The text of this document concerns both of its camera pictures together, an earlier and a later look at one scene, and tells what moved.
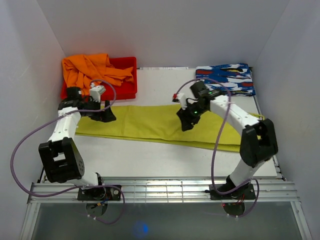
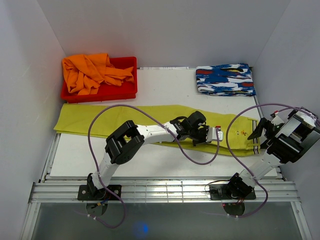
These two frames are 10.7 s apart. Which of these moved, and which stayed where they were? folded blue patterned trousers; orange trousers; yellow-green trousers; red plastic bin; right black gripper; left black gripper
Moved: right black gripper; left black gripper
Stayed: red plastic bin; orange trousers; folded blue patterned trousers; yellow-green trousers
